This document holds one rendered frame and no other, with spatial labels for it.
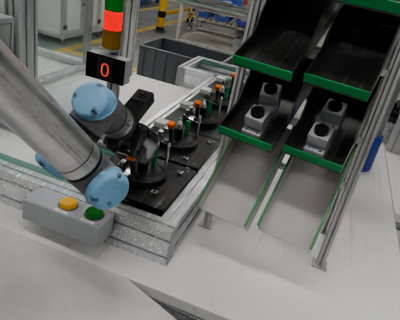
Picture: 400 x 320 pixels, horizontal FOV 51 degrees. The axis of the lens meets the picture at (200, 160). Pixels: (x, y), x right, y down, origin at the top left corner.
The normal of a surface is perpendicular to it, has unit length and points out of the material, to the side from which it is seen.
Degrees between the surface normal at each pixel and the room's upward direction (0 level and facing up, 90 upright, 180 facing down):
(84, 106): 53
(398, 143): 90
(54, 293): 0
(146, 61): 90
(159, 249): 90
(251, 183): 45
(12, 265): 0
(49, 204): 0
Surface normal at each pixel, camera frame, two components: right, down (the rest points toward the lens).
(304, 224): -0.22, -0.39
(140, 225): -0.33, 0.38
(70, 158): 0.45, 0.60
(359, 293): 0.18, -0.87
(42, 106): 0.86, 0.13
